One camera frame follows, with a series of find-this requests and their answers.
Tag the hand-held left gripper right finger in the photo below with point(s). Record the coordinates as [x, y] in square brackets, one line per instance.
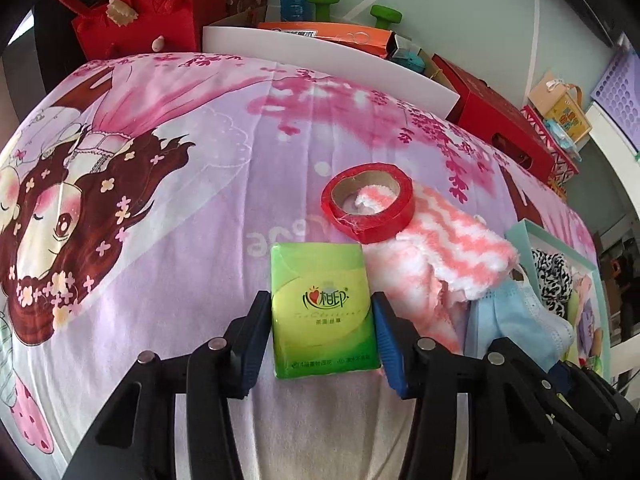
[392, 345]

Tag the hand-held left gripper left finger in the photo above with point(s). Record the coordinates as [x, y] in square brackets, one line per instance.
[255, 335]

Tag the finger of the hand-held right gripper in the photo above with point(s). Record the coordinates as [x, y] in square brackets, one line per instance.
[590, 410]

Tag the green tissue pack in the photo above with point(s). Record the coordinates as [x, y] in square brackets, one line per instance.
[325, 310]

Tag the light blue storage box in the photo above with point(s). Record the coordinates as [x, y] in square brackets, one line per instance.
[522, 235]

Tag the cartoon printed bed sheet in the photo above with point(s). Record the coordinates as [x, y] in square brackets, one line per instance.
[200, 240]

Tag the pink white fuzzy sock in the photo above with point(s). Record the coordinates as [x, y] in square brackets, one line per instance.
[450, 245]

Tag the blue face mask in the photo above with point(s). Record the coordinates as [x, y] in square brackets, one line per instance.
[510, 320]

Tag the red tape roll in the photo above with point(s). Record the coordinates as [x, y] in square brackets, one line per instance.
[350, 222]

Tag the zebra print cloth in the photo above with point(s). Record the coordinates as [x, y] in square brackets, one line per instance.
[550, 275]

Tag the red cardboard box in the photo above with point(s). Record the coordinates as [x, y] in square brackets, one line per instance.
[490, 115]

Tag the red lattice box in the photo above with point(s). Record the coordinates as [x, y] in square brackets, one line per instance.
[555, 155]

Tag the teal plastic item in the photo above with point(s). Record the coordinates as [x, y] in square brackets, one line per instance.
[410, 57]

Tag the white board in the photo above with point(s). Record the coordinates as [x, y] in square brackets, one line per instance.
[280, 45]

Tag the orange cardboard box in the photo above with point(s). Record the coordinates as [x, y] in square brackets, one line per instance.
[325, 34]

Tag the purple perforated basket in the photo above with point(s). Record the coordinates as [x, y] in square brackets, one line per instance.
[620, 95]

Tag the green dumbbell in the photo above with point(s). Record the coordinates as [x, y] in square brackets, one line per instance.
[324, 5]
[385, 19]

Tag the red felt handbag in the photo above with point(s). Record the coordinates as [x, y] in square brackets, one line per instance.
[150, 20]

